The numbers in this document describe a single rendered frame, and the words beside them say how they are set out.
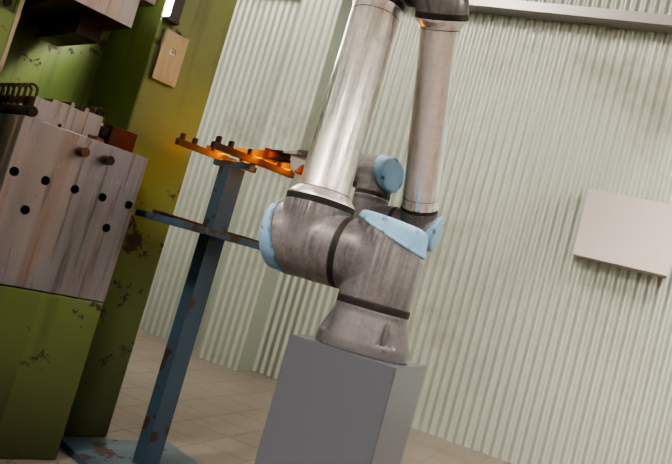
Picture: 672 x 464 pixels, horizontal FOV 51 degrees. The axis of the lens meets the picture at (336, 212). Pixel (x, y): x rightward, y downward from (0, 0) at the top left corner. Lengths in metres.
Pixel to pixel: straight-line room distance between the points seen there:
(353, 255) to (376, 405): 0.29
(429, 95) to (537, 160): 2.76
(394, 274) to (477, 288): 2.88
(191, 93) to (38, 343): 0.96
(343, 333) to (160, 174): 1.26
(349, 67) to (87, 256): 1.02
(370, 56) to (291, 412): 0.74
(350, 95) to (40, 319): 1.12
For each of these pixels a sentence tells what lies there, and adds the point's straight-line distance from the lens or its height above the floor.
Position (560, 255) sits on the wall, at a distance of 4.20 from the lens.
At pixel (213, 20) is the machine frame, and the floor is 1.46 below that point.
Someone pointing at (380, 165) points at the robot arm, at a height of 1.01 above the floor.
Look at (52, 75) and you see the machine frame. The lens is 2.66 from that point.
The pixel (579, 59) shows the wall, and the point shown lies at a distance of 4.49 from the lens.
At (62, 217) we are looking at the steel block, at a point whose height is 0.68.
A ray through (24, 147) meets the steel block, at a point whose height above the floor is 0.83.
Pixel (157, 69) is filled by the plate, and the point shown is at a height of 1.22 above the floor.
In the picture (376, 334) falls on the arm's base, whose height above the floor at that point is 0.64.
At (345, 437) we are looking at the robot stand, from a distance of 1.35.
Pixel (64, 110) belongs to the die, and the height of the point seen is 0.97.
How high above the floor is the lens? 0.73
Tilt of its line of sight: 5 degrees up
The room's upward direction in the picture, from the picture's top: 16 degrees clockwise
